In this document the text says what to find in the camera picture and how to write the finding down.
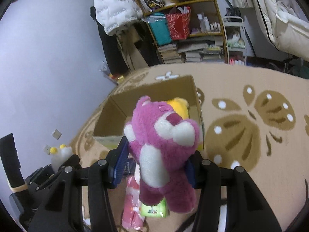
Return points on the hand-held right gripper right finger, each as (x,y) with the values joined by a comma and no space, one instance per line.
(190,172)

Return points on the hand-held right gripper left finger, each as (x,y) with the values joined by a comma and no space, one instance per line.
(119,160)

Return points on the pink plush bear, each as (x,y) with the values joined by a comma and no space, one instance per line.
(164,149)

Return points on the cardboard box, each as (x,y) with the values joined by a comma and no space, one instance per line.
(154,96)

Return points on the dark blue packet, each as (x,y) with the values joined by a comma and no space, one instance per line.
(129,166)

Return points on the white plush toy yellow dots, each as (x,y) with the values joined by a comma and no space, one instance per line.
(60,156)

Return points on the pink packet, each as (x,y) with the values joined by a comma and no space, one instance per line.
(131,205)

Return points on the green tissue packet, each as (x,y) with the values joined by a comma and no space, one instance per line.
(154,211)

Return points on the black coat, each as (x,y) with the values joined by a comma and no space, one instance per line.
(113,48)

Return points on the stack of books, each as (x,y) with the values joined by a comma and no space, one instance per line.
(190,52)

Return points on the teal bag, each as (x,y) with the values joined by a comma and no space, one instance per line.
(159,30)

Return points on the white utility cart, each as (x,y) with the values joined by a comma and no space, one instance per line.
(235,41)

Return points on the red gift bag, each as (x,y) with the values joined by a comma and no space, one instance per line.
(178,25)

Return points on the wooden bookshelf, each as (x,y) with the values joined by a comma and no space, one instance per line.
(193,21)

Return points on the white puffer jacket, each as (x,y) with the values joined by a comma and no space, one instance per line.
(113,7)

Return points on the white quilt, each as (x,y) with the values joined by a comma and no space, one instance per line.
(275,12)

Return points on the wall socket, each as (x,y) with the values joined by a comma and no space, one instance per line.
(57,134)

